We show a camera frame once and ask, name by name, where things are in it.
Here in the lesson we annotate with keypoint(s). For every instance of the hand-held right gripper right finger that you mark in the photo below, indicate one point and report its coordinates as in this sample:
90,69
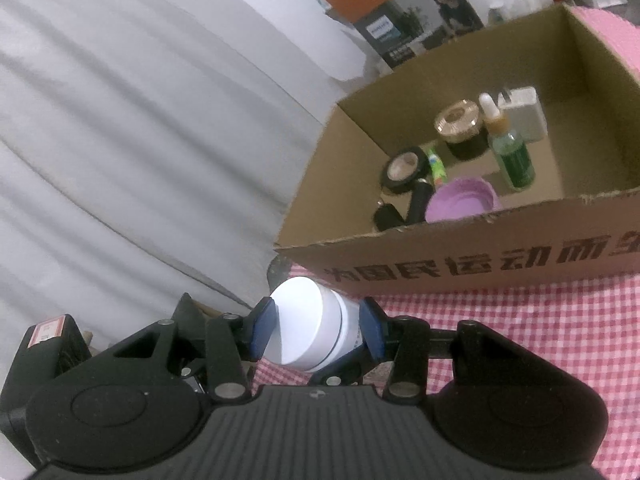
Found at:
372,332

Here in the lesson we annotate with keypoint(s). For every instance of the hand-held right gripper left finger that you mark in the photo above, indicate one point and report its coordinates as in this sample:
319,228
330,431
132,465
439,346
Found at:
262,330

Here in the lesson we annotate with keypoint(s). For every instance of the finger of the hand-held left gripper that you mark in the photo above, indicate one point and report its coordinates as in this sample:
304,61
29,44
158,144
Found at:
345,366
187,307

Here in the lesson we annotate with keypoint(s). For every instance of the white supplement bottle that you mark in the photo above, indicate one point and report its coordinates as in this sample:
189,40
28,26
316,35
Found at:
310,320

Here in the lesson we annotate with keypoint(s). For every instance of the brown cardboard box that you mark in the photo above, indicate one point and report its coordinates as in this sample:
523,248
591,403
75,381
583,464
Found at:
450,270

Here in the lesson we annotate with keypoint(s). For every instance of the glossy black small bottle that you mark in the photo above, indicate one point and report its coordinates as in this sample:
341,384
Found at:
420,202

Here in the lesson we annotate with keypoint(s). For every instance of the purple plastic lid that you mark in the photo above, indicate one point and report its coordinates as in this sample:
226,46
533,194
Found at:
460,200

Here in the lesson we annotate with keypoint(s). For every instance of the black tape roll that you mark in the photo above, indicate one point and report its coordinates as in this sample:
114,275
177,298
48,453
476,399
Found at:
402,167

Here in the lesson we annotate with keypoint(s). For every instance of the small green tube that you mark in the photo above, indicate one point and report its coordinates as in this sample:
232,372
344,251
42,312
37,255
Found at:
437,167

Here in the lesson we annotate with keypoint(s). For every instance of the gold lid dark jar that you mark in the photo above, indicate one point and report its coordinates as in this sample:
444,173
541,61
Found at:
460,130

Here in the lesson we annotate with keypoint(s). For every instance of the green dropper bottle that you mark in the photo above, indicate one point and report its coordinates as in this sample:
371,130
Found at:
512,160

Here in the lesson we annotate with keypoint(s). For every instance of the white charger adapter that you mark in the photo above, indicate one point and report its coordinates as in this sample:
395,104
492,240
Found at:
525,112

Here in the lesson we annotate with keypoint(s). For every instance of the red white checked tablecloth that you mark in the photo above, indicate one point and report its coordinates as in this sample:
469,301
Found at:
550,335

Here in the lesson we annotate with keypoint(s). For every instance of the white curtain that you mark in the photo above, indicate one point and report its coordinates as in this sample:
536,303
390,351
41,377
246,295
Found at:
125,135

